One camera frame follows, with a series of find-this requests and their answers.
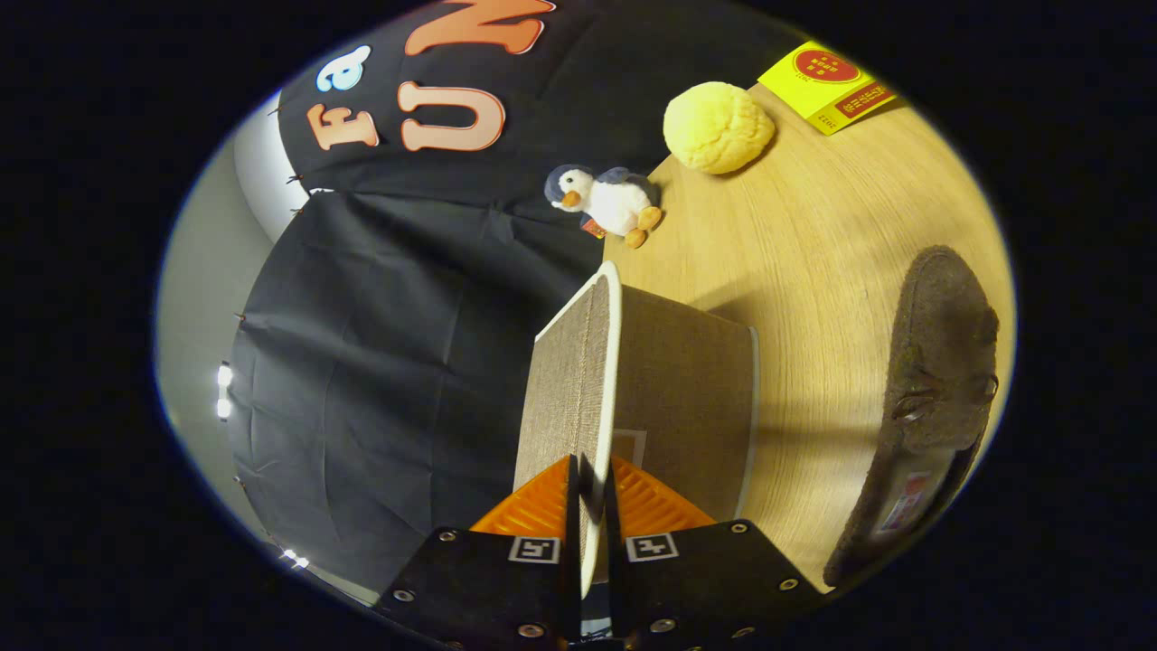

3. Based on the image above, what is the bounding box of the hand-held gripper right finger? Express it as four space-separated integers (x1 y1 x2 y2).
603 457 828 648

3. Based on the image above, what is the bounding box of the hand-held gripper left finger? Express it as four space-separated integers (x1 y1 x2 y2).
375 455 582 648

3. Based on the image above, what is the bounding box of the beige fabric storage box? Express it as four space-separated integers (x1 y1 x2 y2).
513 260 760 598

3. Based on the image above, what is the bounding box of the brown fuzzy bow shoe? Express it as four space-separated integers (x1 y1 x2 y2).
823 245 1002 589

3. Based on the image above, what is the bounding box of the black backdrop cloth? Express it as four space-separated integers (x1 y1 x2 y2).
226 0 814 598

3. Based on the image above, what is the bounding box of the blue white penguin plush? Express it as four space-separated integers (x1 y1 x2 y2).
543 164 663 250

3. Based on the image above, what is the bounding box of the yellow round bun plush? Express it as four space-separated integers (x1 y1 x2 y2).
663 81 776 175

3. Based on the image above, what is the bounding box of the yellow book with red circle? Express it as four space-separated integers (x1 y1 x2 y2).
757 41 900 136

